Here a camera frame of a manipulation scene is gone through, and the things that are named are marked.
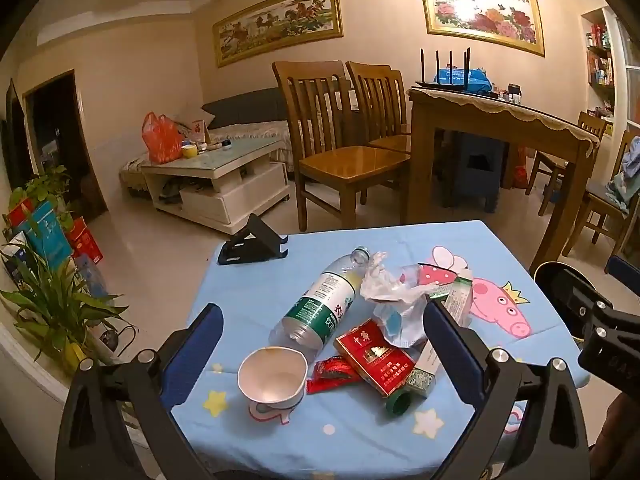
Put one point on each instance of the white tissue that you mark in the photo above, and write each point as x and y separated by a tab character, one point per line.
398	307

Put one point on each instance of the black wifi router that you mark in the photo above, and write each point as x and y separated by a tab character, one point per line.
424	84

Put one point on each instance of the lace table cover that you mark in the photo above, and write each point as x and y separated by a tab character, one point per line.
496	106

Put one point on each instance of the white coffee table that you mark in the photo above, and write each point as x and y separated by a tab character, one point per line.
220	189

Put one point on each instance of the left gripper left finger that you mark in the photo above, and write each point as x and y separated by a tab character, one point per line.
93	440

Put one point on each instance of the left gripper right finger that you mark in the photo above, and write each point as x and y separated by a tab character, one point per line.
551	442

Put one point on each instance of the far wooden chair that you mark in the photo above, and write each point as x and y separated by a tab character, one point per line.
554	164

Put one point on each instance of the red gift box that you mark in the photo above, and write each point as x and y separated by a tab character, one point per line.
82	241

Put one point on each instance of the white paper cup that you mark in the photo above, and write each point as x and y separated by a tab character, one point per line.
274	376

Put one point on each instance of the blue clothes pile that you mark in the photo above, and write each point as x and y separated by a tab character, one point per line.
624	185

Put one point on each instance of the horse painting gold frame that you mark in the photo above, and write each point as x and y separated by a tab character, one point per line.
273	25

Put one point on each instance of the blue gift box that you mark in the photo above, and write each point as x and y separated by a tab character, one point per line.
46	235

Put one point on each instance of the blue plastic bag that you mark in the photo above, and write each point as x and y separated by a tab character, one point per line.
476	79

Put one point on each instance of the dark sofa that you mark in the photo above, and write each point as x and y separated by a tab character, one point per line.
251	115

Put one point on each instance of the flower painting gold frame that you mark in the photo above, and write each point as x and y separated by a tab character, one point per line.
511	23

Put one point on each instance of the wooden dining table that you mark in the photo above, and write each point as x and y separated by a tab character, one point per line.
511	126

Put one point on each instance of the orange plastic bag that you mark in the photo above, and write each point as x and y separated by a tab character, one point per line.
162	138

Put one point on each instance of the clear plastic water bottle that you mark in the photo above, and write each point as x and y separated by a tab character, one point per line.
311	322

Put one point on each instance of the red cigarette pack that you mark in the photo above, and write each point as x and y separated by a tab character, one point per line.
384	366

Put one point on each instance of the green potted plant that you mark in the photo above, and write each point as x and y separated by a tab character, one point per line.
65	313

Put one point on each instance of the wooden chair with clothes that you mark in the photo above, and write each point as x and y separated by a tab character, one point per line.
610	209

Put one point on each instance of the black phone stand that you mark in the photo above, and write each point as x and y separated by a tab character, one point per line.
254	243

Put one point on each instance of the blue plastic stool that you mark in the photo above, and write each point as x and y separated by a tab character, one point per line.
471	167

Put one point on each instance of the front wooden chair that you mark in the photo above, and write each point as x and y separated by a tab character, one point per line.
332	163

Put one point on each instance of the red snack wrapper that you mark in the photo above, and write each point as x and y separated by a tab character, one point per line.
330	374

